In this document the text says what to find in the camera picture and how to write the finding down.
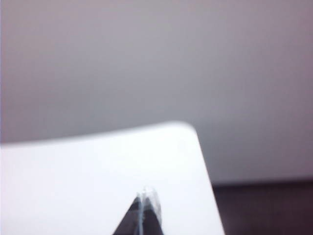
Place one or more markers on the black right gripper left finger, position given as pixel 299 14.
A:
pixel 133 220

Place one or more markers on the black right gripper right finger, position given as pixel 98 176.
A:
pixel 152 215

